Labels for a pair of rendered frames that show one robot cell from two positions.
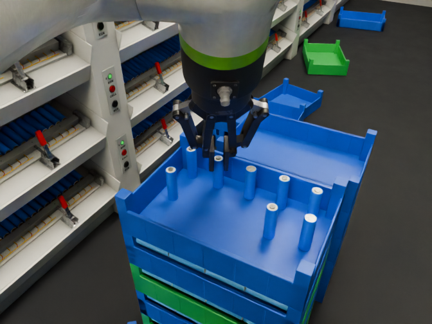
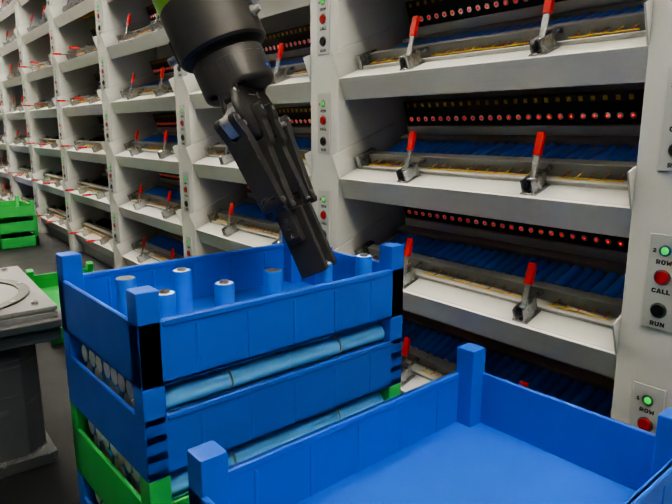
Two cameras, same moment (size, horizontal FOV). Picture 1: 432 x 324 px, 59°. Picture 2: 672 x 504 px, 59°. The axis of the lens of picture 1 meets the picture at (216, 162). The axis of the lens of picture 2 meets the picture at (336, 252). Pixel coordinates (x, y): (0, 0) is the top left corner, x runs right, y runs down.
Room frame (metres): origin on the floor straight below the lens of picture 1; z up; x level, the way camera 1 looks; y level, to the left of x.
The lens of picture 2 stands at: (0.74, -0.55, 0.60)
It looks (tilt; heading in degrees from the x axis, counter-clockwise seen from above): 12 degrees down; 111
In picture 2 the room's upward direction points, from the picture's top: straight up
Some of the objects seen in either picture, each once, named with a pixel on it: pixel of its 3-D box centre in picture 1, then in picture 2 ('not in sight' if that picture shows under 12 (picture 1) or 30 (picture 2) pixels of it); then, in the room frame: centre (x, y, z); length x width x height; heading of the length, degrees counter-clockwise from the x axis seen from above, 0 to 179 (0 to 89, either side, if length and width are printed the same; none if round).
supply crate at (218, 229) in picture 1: (233, 206); (237, 285); (0.43, -0.03, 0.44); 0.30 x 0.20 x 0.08; 62
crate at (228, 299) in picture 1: (232, 239); (239, 356); (0.43, -0.03, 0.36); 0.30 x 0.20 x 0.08; 62
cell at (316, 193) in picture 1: (314, 204); (166, 326); (0.44, -0.16, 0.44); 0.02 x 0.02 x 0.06
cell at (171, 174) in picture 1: (171, 183); not in sight; (0.49, 0.08, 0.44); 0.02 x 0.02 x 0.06
